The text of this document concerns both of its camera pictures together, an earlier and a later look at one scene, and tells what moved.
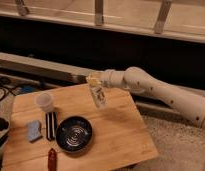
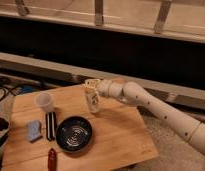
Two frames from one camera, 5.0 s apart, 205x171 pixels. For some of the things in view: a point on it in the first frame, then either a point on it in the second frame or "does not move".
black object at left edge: (1, 124) does not move
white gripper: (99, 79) to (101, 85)
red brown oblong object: (52, 160) does not move
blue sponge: (34, 130) does not move
